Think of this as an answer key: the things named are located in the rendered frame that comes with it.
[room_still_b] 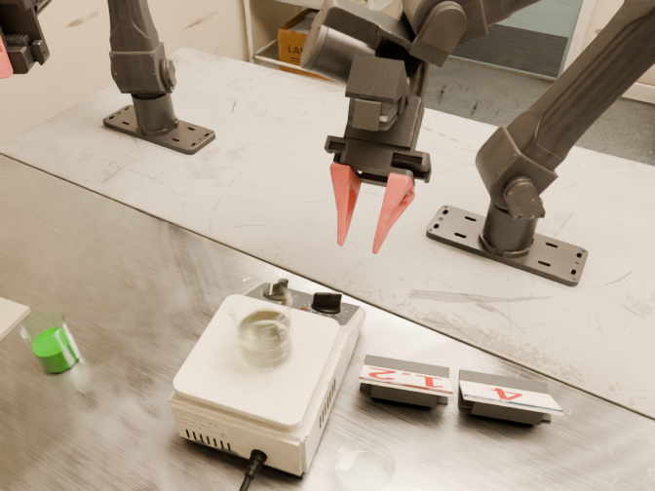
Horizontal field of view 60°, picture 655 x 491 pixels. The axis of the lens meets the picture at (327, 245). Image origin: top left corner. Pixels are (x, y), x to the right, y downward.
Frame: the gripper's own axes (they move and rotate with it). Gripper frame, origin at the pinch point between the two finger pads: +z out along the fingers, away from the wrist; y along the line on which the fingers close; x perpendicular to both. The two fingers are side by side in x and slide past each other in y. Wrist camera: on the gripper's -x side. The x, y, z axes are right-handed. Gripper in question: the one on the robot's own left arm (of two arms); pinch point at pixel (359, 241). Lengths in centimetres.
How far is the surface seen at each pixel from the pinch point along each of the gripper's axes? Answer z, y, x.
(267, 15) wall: -124, -112, 193
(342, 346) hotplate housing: 10.3, 1.0, -0.2
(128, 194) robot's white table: -1.6, -39.1, 18.4
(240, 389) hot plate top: 15.6, -5.3, -7.8
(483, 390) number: 11.2, 14.8, 5.0
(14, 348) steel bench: 20.0, -34.6, -0.2
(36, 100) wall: -34, -136, 97
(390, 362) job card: 11.2, 5.1, 7.1
